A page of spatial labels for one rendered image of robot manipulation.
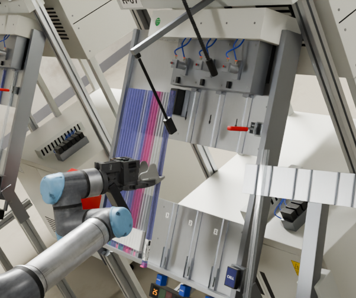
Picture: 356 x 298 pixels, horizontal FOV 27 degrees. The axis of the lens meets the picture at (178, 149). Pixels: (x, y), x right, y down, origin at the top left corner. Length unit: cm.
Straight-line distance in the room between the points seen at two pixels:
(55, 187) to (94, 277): 184
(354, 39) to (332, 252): 60
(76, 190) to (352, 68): 82
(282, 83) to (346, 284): 66
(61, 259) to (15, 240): 274
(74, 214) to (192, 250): 37
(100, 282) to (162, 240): 147
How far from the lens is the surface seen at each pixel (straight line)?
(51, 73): 599
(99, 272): 369
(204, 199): 258
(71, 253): 169
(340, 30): 206
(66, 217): 189
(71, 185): 189
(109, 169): 196
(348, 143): 207
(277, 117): 190
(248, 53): 192
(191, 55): 209
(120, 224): 180
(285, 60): 191
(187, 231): 209
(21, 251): 425
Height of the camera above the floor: 190
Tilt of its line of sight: 25 degrees down
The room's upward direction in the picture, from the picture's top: 25 degrees counter-clockwise
